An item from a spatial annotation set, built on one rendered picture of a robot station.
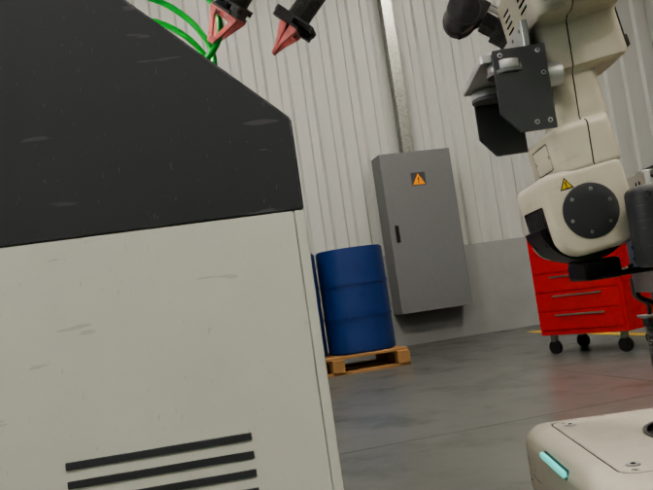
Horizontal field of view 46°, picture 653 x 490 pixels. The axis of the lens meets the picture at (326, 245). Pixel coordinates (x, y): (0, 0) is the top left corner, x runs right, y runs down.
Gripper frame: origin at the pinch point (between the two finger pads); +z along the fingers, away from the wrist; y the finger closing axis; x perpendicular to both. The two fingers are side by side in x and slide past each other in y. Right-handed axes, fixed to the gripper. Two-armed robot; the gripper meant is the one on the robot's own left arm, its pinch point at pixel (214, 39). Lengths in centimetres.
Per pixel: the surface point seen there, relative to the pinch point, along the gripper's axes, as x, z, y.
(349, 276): 54, 148, -457
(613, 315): 213, 41, -358
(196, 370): 41, 42, 50
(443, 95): 27, -15, -740
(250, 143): 26.6, 7.3, 38.0
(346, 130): -38, 73, -682
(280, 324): 48, 29, 44
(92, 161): 7, 23, 47
